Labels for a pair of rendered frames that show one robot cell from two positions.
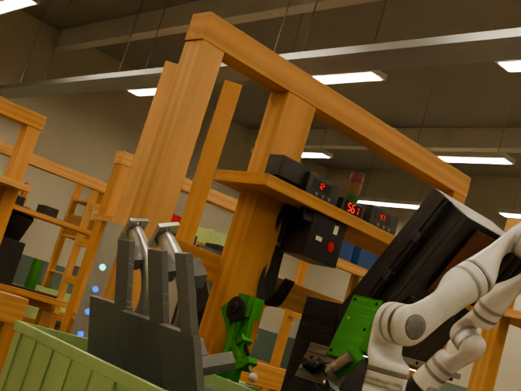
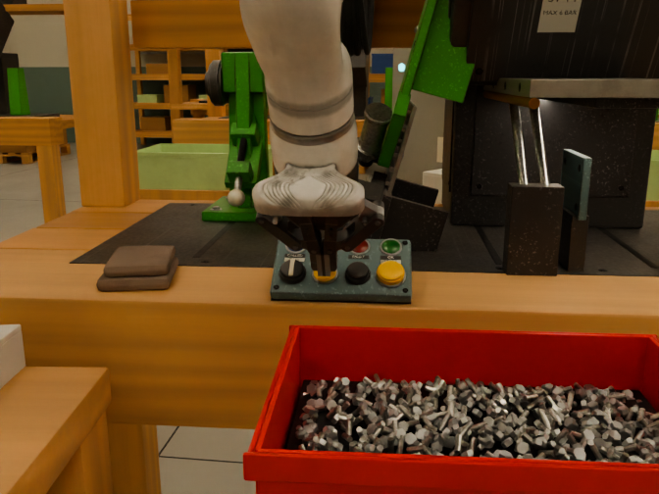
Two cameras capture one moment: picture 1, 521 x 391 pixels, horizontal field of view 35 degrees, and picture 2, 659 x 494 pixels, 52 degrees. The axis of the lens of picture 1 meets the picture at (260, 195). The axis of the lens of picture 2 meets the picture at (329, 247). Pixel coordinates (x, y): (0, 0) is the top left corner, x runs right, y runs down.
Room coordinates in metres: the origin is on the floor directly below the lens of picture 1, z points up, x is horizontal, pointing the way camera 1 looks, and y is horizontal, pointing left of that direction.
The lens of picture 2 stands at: (1.83, -1.00, 1.13)
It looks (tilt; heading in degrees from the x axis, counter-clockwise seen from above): 14 degrees down; 46
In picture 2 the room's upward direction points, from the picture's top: straight up
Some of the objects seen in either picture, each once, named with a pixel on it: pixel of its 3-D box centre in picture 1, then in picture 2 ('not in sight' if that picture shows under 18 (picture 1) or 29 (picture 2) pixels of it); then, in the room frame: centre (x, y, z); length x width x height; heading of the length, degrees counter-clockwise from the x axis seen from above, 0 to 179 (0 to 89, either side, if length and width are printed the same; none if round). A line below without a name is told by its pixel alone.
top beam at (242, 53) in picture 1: (350, 119); not in sight; (2.91, -0.23, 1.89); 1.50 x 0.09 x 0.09; 132
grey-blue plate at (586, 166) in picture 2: not in sight; (572, 209); (2.63, -0.60, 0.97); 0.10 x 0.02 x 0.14; 42
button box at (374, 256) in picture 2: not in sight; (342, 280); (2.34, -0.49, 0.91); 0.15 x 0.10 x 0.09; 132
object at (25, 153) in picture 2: not in sight; (22, 142); (5.25, 8.74, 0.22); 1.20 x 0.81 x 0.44; 42
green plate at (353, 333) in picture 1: (360, 330); (440, 46); (2.59, -0.42, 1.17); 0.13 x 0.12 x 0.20; 132
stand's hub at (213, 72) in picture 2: (235, 308); (216, 83); (2.50, -0.03, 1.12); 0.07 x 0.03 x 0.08; 42
